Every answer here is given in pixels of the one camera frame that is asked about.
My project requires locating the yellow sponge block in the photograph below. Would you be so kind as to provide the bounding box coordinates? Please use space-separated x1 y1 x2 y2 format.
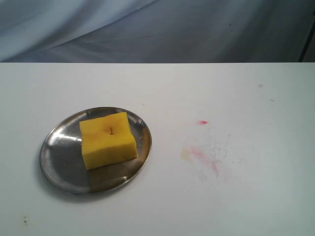
79 112 138 170

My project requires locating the orange liquid spill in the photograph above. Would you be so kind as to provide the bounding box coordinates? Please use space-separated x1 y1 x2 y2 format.
181 120 232 186

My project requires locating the round stainless steel plate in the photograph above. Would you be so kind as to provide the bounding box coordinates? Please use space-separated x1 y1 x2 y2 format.
39 107 152 196

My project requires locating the grey fabric backdrop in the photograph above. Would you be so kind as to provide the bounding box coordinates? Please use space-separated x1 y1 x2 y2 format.
0 0 315 63

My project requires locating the black stand pole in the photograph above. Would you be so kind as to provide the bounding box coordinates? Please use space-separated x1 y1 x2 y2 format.
298 22 315 62

